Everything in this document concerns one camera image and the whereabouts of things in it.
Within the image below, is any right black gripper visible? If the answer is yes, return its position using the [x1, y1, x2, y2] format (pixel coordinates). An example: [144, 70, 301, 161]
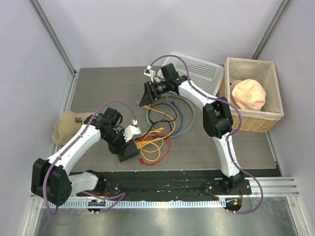
[139, 80, 169, 108]

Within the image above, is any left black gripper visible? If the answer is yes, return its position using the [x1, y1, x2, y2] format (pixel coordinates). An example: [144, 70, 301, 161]
[102, 128, 131, 156]

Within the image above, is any black network switch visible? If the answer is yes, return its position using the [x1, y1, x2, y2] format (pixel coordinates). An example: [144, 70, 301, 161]
[117, 140, 139, 162]

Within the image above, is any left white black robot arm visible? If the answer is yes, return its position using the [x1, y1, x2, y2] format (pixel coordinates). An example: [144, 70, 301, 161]
[31, 108, 126, 207]

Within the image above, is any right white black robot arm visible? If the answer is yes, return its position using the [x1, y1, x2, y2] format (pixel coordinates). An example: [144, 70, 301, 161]
[139, 63, 245, 194]

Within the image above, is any white plastic perforated basket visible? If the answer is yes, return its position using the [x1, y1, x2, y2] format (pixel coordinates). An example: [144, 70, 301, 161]
[159, 54, 224, 96]

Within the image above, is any peach cloth hat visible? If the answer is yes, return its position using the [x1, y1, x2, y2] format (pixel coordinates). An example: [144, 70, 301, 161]
[230, 79, 266, 111]

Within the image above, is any yellow ethernet cable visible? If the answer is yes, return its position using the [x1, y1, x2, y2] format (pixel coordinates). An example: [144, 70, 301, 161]
[137, 137, 165, 163]
[144, 105, 177, 138]

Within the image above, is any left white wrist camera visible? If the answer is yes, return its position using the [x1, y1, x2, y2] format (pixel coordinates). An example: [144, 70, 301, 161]
[123, 119, 142, 142]

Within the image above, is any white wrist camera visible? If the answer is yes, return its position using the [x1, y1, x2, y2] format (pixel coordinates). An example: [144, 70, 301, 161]
[144, 65, 156, 80]
[123, 119, 142, 142]

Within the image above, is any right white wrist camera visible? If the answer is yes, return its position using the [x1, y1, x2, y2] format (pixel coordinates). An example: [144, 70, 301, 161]
[144, 65, 156, 80]

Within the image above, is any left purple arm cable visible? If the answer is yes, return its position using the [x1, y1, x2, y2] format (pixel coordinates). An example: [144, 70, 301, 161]
[43, 99, 138, 216]

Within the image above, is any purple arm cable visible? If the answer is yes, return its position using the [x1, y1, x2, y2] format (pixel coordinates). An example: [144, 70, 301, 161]
[147, 55, 264, 215]
[43, 99, 138, 216]

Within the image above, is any black ethernet cable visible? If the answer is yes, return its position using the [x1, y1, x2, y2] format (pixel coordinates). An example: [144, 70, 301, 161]
[141, 102, 181, 138]

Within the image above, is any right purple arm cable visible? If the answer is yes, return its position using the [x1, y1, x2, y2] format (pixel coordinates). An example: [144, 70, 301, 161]
[147, 55, 264, 215]

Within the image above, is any grey ethernet cable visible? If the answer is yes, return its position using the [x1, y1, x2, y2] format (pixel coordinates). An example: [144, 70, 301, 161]
[146, 94, 196, 136]

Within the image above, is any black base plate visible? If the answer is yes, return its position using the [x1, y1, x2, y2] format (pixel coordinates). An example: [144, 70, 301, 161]
[46, 169, 281, 197]

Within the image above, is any aluminium rail frame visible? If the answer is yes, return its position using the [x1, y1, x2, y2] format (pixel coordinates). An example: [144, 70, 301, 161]
[24, 177, 311, 236]

